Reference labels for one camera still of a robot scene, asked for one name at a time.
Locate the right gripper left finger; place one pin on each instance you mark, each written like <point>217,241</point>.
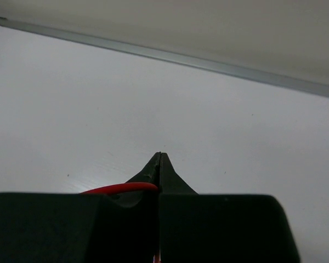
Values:
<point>118,224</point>

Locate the aluminium table edge rail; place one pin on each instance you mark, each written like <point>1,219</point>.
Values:
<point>301,85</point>

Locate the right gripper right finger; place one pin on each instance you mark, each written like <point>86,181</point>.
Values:
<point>220,228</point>

